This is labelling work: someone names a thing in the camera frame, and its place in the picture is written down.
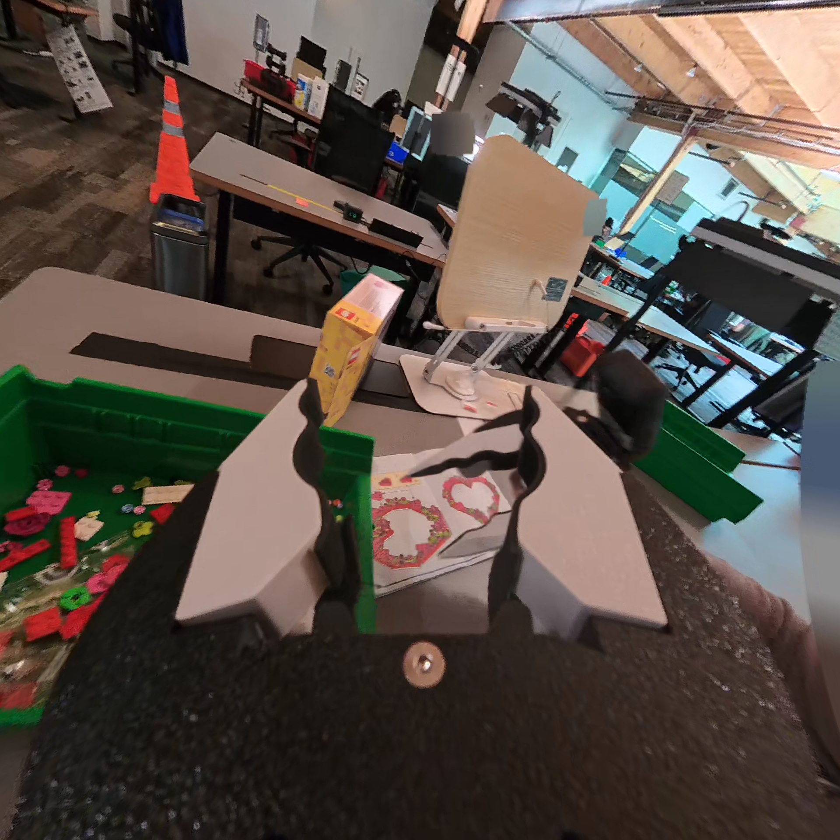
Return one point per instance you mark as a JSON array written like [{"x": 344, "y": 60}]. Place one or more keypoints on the red plastic container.
[{"x": 581, "y": 358}]

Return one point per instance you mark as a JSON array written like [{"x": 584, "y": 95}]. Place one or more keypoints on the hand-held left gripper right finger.
[{"x": 584, "y": 544}]

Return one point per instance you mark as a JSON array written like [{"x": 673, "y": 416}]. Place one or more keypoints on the orange traffic cone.
[{"x": 174, "y": 164}]

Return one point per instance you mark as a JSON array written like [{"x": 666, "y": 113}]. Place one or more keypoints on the yellow lego box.
[{"x": 348, "y": 341}]

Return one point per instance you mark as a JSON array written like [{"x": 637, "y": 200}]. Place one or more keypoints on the black computer monitor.
[{"x": 348, "y": 138}]

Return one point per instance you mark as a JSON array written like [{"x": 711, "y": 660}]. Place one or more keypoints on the light wooden board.
[{"x": 512, "y": 229}]

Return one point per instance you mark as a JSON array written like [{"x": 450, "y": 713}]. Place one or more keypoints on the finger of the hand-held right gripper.
[
  {"x": 478, "y": 546},
  {"x": 469, "y": 453}
]

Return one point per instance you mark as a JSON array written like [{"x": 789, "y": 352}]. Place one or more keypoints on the teal plastic crate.
[{"x": 380, "y": 277}]

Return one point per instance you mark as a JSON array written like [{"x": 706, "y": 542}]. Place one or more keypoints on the black frame desk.
[{"x": 754, "y": 269}]

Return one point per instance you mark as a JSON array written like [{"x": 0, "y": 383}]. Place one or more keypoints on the grey office desk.
[{"x": 262, "y": 170}]

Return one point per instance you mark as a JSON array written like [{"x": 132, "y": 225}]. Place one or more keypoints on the long grey desk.
[{"x": 630, "y": 305}]

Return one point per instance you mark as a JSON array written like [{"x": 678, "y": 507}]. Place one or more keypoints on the open heart instruction booklet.
[{"x": 401, "y": 546}]

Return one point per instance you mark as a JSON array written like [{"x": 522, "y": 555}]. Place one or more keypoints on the black office chair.
[{"x": 298, "y": 253}]

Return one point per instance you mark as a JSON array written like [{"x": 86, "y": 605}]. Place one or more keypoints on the pile of loose lego pieces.
[{"x": 43, "y": 623}]

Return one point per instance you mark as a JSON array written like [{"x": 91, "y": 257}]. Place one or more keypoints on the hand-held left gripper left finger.
[{"x": 256, "y": 518}]

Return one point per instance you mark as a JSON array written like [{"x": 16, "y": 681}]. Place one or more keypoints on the printed sign board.
[{"x": 80, "y": 69}]

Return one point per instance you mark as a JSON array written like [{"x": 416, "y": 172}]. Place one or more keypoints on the steel trash can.
[{"x": 177, "y": 262}]

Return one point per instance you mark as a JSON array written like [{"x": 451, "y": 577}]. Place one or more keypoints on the small black device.
[{"x": 351, "y": 211}]

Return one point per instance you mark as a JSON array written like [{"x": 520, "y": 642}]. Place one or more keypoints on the red storage tub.
[{"x": 269, "y": 75}]

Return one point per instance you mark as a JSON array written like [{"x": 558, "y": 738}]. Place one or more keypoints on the black power strip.
[{"x": 396, "y": 233}]

